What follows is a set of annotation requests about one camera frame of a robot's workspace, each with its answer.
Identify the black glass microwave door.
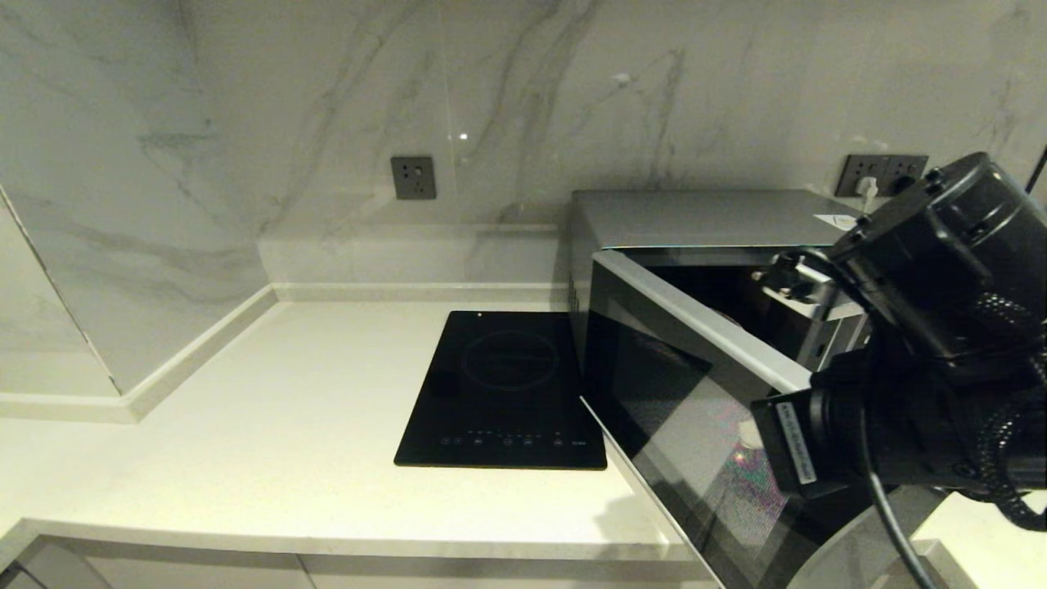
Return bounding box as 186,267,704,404
579,250,954,589

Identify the black induction cooktop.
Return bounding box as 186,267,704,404
394,310,608,470

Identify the grey cabinet front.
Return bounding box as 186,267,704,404
299,555,721,589
18,537,316,589

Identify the grey double wall socket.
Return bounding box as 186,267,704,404
835,154,929,198

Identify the grey single wall socket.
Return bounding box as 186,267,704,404
390,156,437,201

